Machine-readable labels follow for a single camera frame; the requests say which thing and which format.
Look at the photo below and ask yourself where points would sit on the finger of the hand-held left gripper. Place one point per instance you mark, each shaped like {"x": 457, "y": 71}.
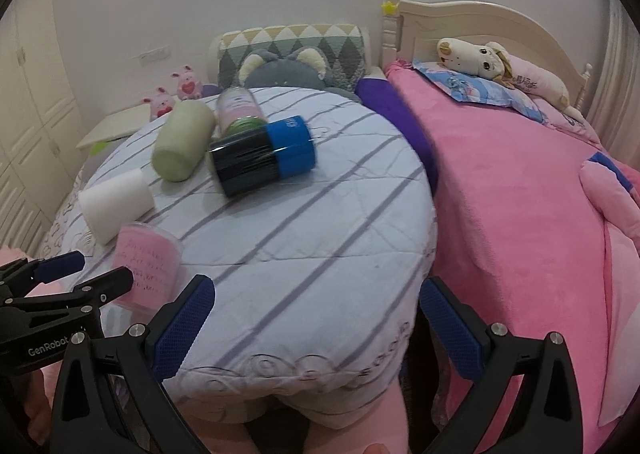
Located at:
{"x": 107, "y": 284}
{"x": 60, "y": 266}

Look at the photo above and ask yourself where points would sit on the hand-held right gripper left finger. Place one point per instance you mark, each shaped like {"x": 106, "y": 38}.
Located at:
{"x": 184, "y": 329}

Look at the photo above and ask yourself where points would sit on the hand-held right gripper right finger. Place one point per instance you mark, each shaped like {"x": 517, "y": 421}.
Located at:
{"x": 450, "y": 329}

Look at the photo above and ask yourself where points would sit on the pink translucent cup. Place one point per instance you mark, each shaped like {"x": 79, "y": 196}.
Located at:
{"x": 150, "y": 256}

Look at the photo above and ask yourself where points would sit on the black and blue cup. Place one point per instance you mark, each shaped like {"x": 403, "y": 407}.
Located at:
{"x": 250, "y": 162}

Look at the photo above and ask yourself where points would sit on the floral bed sheet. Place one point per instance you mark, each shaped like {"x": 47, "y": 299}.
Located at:
{"x": 65, "y": 229}

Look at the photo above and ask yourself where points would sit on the white cylinder roll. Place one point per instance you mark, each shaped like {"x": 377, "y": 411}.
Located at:
{"x": 112, "y": 206}

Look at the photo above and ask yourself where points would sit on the pink fleece blanket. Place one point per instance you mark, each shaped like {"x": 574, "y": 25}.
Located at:
{"x": 500, "y": 209}

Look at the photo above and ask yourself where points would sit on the striped light blue quilt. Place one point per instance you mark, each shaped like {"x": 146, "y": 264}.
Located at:
{"x": 300, "y": 259}

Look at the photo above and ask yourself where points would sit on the white nightstand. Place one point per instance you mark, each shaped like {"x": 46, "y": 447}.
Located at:
{"x": 115, "y": 127}

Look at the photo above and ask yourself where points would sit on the green cylinder roll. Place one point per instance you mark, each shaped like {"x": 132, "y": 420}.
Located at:
{"x": 182, "y": 144}

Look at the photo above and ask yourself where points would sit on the cream wardrobe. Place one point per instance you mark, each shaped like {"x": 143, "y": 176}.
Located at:
{"x": 30, "y": 109}

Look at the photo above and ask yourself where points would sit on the pink pig plush toy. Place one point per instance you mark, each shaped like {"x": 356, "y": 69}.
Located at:
{"x": 188, "y": 83}
{"x": 160, "y": 105}

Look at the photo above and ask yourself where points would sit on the purple cloth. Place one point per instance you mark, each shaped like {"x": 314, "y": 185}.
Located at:
{"x": 395, "y": 119}

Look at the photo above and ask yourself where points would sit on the large pink plush toy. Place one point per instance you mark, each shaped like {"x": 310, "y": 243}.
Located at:
{"x": 620, "y": 194}

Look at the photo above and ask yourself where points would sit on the clear bottle green base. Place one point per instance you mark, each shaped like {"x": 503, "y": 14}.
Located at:
{"x": 237, "y": 107}

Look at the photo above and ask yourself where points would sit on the blue printed pillow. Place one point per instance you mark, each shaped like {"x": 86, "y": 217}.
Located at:
{"x": 470, "y": 84}

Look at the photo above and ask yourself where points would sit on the pink printed pillow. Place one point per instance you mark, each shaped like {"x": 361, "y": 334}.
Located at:
{"x": 530, "y": 82}

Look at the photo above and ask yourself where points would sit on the cream dog plush toy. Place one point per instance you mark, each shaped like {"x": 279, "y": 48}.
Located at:
{"x": 480, "y": 57}

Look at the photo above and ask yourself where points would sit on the grey cat plush pillow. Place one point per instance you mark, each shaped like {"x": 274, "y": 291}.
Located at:
{"x": 290, "y": 72}

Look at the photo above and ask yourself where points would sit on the cream curtain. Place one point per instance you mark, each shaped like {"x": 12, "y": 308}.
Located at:
{"x": 620, "y": 84}

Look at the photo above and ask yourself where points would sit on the cream bed headboard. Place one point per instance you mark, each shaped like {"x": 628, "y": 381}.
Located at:
{"x": 450, "y": 19}

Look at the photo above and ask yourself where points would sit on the triangle patterned pillow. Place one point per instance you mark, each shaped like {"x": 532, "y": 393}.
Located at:
{"x": 300, "y": 37}

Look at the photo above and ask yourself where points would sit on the yellow star ornament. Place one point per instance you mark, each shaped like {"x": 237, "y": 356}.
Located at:
{"x": 389, "y": 8}

